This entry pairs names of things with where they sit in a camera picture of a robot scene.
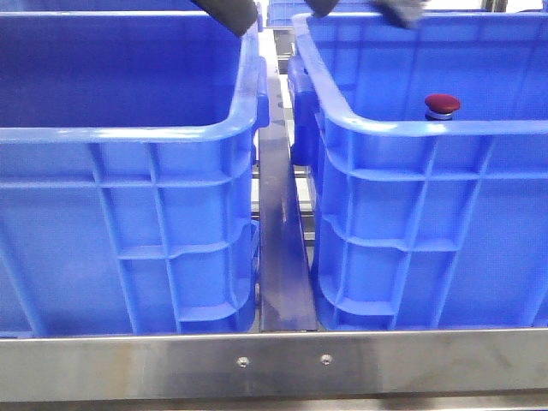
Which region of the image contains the blue plastic crate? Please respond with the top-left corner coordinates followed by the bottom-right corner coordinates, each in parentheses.
top-left (1, 11), bottom-right (269, 338)
top-left (289, 12), bottom-right (547, 331)

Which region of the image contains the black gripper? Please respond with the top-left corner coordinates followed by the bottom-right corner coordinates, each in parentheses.
top-left (193, 0), bottom-right (258, 37)
top-left (370, 0), bottom-right (426, 29)

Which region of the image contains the stainless steel front rail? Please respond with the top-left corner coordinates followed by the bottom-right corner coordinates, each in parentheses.
top-left (1, 329), bottom-right (547, 402)

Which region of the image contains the dark blue divider bar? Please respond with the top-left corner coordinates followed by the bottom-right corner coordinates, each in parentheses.
top-left (259, 71), bottom-right (318, 332)

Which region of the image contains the red push button switch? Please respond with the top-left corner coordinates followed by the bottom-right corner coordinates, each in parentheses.
top-left (424, 93), bottom-right (461, 121)

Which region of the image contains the blue plastic crate left front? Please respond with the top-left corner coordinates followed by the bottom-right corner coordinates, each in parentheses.
top-left (1, 11), bottom-right (269, 338)

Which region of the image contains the blue plastic crate right front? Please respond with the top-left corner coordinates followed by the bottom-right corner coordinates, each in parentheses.
top-left (289, 12), bottom-right (547, 331)

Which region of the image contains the low blue crate background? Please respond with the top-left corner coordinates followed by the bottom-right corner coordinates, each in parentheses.
top-left (266, 0), bottom-right (372, 27)

